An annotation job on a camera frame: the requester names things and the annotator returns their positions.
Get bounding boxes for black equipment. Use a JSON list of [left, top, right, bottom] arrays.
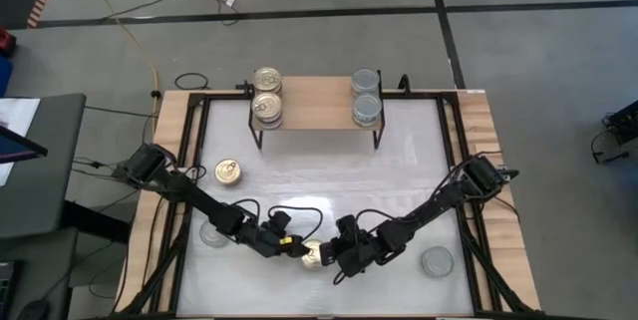
[[591, 100, 638, 165]]

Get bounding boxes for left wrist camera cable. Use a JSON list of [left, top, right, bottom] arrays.
[[231, 198, 325, 241]]

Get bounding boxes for black table frame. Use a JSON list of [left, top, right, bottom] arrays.
[[107, 73, 537, 320]]

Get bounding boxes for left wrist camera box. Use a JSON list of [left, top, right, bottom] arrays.
[[268, 210, 293, 235]]

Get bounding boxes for red item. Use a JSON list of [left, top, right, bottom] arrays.
[[0, 28, 17, 58]]

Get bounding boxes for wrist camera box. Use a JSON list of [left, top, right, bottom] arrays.
[[336, 213, 358, 241], [268, 210, 293, 235]]

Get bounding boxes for white paper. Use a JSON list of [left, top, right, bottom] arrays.
[[0, 98, 41, 186]]

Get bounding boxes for black cable loop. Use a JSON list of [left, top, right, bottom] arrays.
[[172, 71, 211, 92]]

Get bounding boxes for blue item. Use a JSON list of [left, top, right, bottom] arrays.
[[0, 55, 14, 97]]

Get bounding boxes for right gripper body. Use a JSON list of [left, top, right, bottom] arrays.
[[329, 232, 395, 279]]

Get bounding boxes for yellow cord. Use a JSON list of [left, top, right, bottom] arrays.
[[74, 0, 160, 97]]

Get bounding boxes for wooden shelf black legs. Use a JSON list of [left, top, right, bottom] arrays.
[[246, 69, 386, 152]]

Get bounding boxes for black mouse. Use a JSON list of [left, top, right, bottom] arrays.
[[17, 299, 51, 320]]

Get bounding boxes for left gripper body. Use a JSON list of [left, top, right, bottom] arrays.
[[243, 224, 300, 260]]

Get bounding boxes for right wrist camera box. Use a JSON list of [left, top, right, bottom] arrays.
[[336, 213, 358, 241]]

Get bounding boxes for grey desk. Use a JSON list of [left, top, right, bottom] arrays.
[[0, 93, 87, 241]]

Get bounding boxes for dark tablet screen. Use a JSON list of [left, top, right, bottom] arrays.
[[0, 125, 49, 165]]

